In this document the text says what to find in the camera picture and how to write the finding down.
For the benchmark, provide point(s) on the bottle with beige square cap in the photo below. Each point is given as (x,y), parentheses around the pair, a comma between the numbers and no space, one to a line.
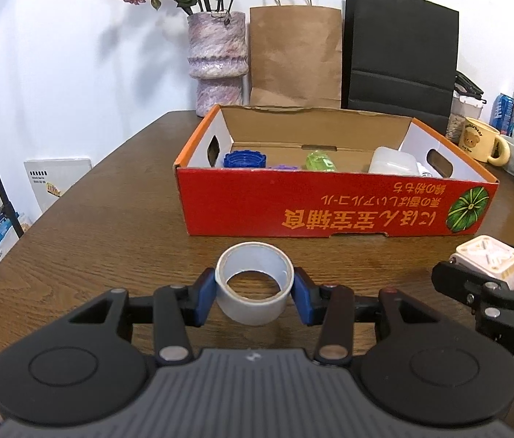
(489,260)

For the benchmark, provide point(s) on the translucent plastic container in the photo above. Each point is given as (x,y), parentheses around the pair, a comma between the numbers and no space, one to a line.
(391,162)

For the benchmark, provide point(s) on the purple ribbed lid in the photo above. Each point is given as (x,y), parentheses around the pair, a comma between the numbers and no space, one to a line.
(284,167)

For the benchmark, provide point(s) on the pink speckled vase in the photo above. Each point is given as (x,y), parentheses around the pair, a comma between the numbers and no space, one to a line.
(216,54)

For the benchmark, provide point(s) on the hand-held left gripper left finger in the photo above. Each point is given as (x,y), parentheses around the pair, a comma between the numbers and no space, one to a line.
(204,296)

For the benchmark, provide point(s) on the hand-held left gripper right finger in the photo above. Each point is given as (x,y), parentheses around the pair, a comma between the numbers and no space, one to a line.
(305,299)

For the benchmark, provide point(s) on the brown paper bag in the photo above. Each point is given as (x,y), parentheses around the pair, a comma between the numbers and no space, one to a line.
(293,54)

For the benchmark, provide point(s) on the dark blue ribbed lid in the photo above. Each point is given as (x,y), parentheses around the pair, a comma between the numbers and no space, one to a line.
(243,158)

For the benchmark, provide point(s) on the black paper bag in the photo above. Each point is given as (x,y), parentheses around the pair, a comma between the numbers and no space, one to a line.
(398,54)

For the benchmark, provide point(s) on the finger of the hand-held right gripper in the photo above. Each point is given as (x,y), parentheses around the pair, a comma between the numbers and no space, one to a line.
(455,278)

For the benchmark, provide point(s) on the red cardboard box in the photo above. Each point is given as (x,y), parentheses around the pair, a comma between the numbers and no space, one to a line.
(307,200)

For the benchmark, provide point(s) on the clear jar with black lid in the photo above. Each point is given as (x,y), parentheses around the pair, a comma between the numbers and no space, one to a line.
(460,118)

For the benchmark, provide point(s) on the blue drink can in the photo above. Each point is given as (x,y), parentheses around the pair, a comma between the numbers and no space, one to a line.
(502,114)

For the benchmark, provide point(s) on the white printed carton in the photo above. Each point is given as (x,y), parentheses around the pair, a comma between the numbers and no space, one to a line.
(61,178)

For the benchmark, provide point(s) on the yellow bear mug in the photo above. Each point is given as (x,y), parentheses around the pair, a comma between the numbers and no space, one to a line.
(473,139)

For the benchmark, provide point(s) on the green spray bottle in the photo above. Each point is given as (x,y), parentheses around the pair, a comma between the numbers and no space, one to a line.
(320,160)

